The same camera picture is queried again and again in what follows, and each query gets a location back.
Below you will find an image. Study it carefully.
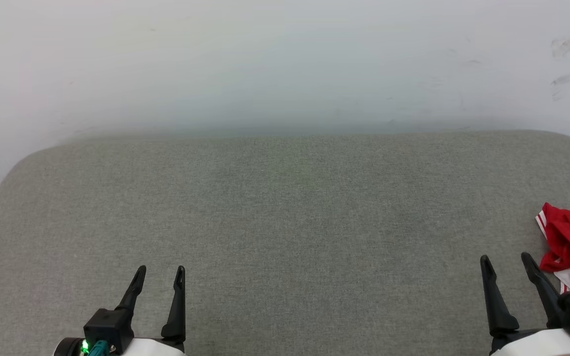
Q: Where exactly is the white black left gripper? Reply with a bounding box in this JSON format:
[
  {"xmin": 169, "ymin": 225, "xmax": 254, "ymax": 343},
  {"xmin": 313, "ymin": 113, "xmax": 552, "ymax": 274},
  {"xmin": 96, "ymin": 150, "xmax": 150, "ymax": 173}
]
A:
[{"xmin": 115, "ymin": 265, "xmax": 188, "ymax": 356}]

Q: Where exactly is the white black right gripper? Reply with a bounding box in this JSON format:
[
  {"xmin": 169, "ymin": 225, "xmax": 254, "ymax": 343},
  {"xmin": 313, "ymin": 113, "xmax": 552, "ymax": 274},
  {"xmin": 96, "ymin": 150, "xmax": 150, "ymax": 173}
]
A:
[{"xmin": 479, "ymin": 252, "xmax": 570, "ymax": 356}]

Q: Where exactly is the grey fabric sofa cushion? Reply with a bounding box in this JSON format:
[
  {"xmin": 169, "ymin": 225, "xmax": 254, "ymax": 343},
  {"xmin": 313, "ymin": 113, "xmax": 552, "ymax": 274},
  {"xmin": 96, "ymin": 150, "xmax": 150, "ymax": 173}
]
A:
[{"xmin": 0, "ymin": 130, "xmax": 570, "ymax": 356}]

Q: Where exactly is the teal left camera cable plug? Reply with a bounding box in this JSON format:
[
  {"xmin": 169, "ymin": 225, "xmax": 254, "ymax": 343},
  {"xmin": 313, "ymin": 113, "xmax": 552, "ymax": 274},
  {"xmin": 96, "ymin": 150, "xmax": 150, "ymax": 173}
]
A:
[{"xmin": 86, "ymin": 340, "xmax": 113, "ymax": 356}]

